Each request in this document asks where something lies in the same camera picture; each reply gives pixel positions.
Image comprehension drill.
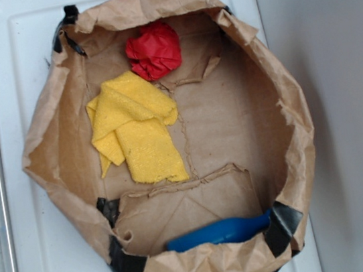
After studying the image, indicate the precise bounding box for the brown paper bag bin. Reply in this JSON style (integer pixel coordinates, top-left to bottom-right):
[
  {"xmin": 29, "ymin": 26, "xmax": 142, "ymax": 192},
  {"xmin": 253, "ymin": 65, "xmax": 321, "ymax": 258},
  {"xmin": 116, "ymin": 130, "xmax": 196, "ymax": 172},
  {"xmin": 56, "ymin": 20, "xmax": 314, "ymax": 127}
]
[{"xmin": 22, "ymin": 0, "xmax": 315, "ymax": 272}]

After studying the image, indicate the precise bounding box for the yellow cloth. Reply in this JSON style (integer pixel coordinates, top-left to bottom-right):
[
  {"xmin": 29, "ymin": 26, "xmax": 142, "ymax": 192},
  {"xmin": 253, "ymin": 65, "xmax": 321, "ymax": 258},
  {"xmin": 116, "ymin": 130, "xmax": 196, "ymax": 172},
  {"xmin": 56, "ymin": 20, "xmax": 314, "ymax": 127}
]
[{"xmin": 86, "ymin": 71, "xmax": 189, "ymax": 184}]

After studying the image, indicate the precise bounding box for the blue plastic bottle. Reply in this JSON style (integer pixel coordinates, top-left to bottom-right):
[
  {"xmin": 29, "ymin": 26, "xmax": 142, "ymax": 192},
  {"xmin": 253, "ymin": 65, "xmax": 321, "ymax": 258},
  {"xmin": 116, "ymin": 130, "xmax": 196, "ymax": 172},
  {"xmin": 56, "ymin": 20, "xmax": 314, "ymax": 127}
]
[{"xmin": 166, "ymin": 210, "xmax": 271, "ymax": 253}]

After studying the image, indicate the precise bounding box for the red crumpled cloth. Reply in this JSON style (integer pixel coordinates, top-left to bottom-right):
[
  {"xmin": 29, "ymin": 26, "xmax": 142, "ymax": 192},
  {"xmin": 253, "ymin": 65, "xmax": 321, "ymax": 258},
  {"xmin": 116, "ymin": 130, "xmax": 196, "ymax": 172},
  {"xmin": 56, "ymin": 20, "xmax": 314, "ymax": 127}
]
[{"xmin": 125, "ymin": 21, "xmax": 182, "ymax": 81}]

